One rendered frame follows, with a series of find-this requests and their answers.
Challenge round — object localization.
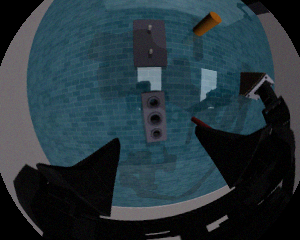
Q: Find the dark red peg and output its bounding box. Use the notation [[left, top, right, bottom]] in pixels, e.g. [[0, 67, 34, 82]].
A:
[[190, 117, 210, 128]]

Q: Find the brown cylinder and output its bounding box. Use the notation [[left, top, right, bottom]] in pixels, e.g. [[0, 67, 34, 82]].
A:
[[193, 12, 222, 36]]

